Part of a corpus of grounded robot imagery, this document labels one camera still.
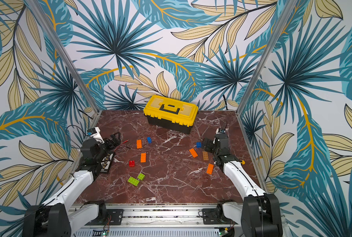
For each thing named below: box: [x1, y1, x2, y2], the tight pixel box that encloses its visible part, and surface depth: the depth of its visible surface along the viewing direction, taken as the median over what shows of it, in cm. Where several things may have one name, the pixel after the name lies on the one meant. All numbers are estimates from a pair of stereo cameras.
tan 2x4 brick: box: [202, 150, 210, 161], surface depth 97 cm
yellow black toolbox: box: [142, 94, 199, 135], surface depth 100 cm
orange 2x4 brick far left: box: [136, 139, 142, 149], surface depth 102 cm
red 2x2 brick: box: [128, 159, 135, 168], surface depth 92 cm
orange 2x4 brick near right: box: [206, 162, 215, 175], surface depth 91 cm
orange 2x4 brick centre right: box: [188, 148, 199, 158], surface depth 99 cm
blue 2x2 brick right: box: [195, 141, 203, 149], surface depth 102 cm
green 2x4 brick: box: [127, 176, 140, 187], surface depth 86 cm
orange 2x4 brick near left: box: [140, 152, 147, 163], surface depth 95 cm
